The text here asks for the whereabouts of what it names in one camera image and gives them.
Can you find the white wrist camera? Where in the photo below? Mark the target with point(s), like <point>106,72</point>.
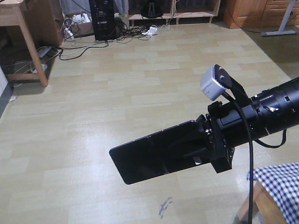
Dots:
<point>215,82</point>

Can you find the black pink smartphone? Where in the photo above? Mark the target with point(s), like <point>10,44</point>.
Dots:
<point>148,157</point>

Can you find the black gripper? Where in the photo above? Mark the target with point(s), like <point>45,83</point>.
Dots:
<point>232,125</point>

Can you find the grey desk leg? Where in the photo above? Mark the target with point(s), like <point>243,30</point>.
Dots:
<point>281,30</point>

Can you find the wooden low shelf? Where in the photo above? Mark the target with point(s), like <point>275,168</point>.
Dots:
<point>175,10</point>

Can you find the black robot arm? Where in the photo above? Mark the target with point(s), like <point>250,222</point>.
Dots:
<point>263,118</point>

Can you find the wooden side table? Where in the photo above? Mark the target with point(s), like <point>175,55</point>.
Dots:
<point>48,18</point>

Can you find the wooden cabinet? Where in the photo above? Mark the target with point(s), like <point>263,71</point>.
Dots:
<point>254,13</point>

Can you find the white power strip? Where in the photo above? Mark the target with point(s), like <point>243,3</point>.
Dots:
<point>151,31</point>

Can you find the wooden bed frame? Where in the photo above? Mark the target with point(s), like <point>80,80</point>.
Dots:
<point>264,204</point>

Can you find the black white checkered bedsheet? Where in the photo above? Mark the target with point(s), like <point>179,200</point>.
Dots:
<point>282,183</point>

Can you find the black computer tower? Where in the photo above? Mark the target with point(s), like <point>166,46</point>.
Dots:
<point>102,12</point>

